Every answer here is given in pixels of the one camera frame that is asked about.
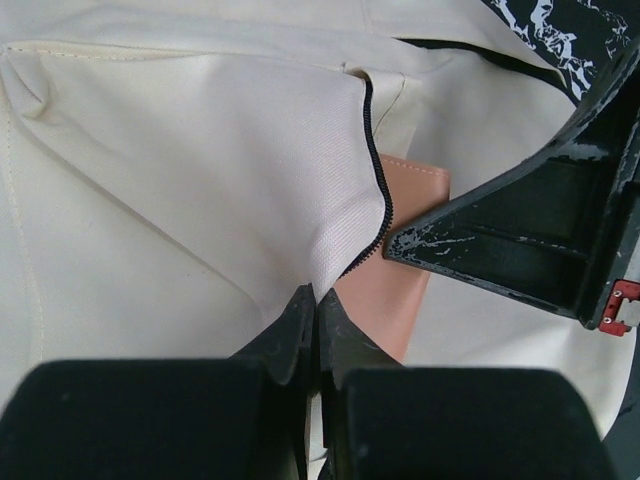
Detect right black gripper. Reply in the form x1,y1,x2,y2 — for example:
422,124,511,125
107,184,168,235
384,43,639,336

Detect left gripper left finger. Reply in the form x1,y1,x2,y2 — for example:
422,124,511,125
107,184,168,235
1,286,315,479

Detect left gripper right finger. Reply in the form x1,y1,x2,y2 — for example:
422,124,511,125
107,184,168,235
318,293,610,479

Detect cream canvas student bag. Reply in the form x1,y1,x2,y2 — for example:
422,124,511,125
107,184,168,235
0,0,640,480

